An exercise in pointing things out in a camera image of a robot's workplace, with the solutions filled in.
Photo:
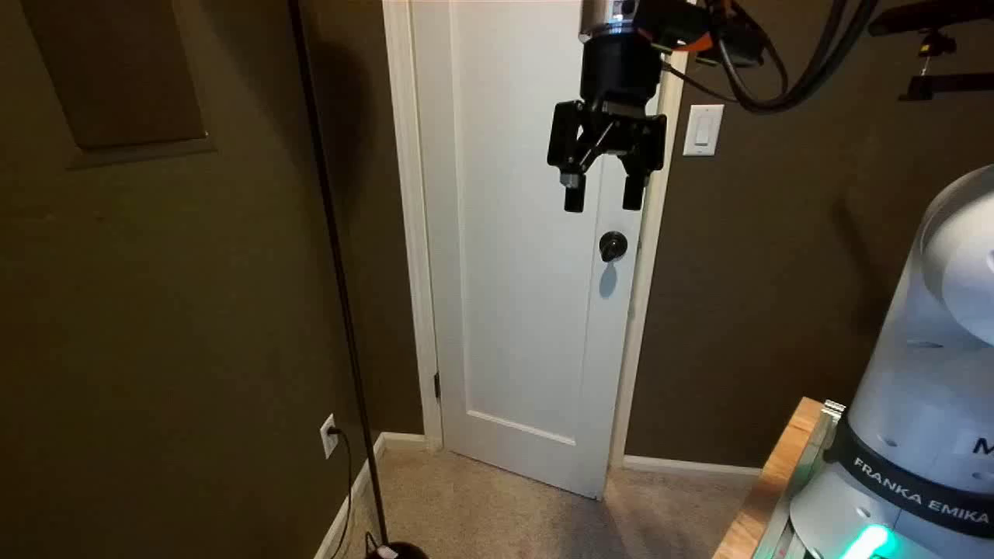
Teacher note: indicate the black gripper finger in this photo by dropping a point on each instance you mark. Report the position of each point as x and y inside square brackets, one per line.
[575, 187]
[633, 192]

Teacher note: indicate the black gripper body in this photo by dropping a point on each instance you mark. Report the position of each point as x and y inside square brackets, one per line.
[619, 75]

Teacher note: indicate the white panel door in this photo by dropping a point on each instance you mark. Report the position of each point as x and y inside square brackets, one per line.
[515, 289]

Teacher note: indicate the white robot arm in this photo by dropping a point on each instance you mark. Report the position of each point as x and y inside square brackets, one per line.
[908, 471]

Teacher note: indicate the black door knob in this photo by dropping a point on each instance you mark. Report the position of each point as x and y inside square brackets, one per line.
[612, 248]

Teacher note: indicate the black floor lamp pole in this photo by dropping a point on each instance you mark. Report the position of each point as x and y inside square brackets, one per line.
[377, 540]

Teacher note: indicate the wooden table edge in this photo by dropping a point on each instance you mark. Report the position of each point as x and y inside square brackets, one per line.
[758, 511]

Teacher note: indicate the black lamp base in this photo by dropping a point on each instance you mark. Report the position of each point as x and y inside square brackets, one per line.
[396, 551]

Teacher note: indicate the white light switch plate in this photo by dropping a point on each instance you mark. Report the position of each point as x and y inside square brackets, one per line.
[702, 129]

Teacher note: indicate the white door frame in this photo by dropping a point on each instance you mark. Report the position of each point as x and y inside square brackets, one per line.
[409, 206]

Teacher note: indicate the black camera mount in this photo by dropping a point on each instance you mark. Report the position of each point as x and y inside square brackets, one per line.
[930, 19]

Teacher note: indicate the white wall outlet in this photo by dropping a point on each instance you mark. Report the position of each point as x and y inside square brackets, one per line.
[331, 437]

